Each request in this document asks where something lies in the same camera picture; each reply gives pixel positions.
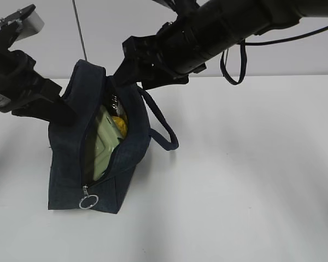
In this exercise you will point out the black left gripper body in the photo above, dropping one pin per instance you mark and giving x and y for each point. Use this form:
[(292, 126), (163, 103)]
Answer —
[(26, 89)]

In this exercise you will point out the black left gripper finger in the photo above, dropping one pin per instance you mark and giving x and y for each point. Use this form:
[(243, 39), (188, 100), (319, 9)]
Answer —
[(30, 112), (59, 112)]

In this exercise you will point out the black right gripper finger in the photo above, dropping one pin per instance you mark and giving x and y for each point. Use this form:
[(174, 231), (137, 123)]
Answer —
[(131, 71), (161, 78)]

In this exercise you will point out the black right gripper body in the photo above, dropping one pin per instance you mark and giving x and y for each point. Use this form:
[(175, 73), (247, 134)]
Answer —
[(174, 49)]

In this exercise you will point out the dark navy fabric lunch bag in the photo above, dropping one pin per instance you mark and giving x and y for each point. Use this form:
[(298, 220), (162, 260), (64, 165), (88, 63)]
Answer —
[(69, 187)]

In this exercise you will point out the yellow pear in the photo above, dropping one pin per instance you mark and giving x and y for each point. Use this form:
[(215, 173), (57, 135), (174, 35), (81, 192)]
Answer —
[(121, 125)]

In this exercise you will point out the green lid glass lunch box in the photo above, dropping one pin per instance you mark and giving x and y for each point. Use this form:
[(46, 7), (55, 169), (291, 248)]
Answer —
[(107, 139)]

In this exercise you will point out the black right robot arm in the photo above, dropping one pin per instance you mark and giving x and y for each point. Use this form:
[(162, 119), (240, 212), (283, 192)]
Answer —
[(201, 32)]

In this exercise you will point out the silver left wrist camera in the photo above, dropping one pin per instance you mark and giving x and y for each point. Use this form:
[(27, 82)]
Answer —
[(21, 24)]

